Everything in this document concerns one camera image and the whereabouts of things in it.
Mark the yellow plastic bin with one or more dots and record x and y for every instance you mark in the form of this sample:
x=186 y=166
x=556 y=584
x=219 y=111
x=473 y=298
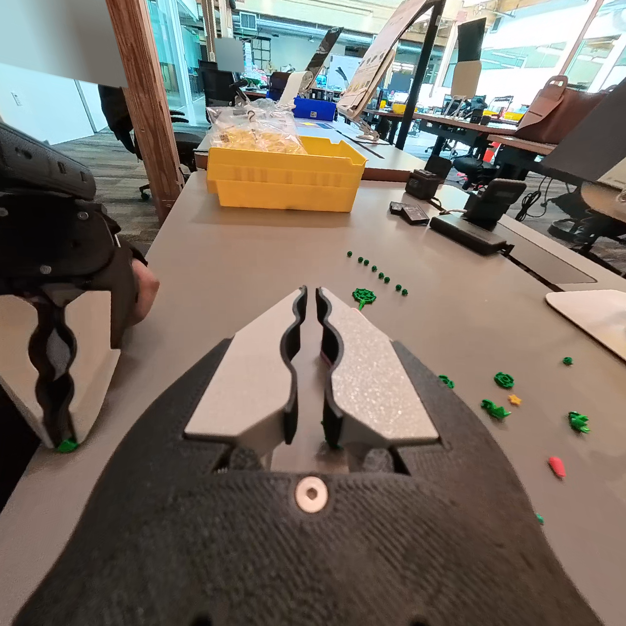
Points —
x=286 y=181

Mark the brown bag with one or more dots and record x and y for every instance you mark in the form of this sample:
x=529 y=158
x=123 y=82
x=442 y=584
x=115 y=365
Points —
x=557 y=112

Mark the person's left hand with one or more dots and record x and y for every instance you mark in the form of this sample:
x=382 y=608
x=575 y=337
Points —
x=146 y=293

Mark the black board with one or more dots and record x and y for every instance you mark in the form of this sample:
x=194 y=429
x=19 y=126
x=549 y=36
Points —
x=591 y=137

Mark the black card pack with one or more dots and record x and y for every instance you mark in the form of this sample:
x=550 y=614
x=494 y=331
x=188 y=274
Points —
x=410 y=211

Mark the pink cone piece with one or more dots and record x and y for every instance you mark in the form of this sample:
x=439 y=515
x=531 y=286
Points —
x=556 y=467

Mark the blue plastic bin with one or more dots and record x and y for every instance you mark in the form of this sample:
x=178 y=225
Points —
x=315 y=105

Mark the green spiky leaf piece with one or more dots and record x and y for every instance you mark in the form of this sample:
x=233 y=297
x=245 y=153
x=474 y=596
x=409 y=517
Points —
x=578 y=421

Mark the clear plastic bag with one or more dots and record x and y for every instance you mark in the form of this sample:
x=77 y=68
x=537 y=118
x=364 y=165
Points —
x=254 y=122

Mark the black pole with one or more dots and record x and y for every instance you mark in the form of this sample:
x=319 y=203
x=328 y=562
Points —
x=420 y=73

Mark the wooden post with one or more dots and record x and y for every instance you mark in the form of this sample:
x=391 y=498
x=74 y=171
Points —
x=146 y=98

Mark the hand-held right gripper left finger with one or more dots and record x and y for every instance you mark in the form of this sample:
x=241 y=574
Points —
x=234 y=391

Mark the black flat device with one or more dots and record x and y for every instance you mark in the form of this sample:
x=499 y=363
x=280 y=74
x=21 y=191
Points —
x=469 y=234

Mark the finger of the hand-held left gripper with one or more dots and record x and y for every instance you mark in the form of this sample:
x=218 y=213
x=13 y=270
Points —
x=95 y=371
x=14 y=342

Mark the cardboard sign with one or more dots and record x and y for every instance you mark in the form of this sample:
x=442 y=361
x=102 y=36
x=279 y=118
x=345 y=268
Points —
x=376 y=63

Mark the black upright device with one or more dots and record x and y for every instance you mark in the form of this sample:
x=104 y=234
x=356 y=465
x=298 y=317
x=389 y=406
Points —
x=496 y=200

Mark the row of green round studs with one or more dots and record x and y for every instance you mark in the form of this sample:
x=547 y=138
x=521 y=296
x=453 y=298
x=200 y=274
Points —
x=374 y=268

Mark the small green stem piece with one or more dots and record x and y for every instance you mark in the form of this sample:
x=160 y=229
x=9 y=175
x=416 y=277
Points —
x=67 y=445

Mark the small black box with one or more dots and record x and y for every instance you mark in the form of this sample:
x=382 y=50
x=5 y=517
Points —
x=423 y=183

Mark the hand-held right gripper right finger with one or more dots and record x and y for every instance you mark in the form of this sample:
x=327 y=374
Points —
x=376 y=391

